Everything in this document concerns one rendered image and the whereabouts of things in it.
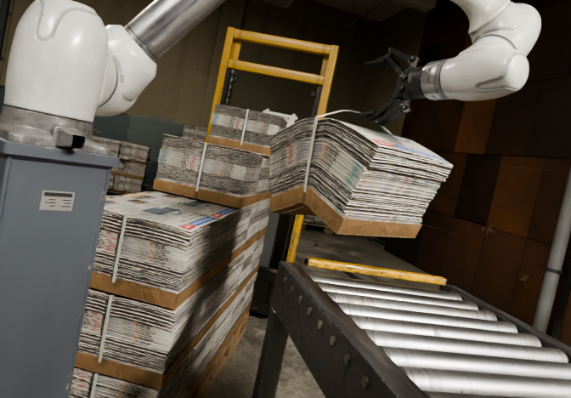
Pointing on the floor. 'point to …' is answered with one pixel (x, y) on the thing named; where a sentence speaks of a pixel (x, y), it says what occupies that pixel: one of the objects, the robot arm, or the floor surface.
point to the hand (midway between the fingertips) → (366, 89)
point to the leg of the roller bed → (270, 358)
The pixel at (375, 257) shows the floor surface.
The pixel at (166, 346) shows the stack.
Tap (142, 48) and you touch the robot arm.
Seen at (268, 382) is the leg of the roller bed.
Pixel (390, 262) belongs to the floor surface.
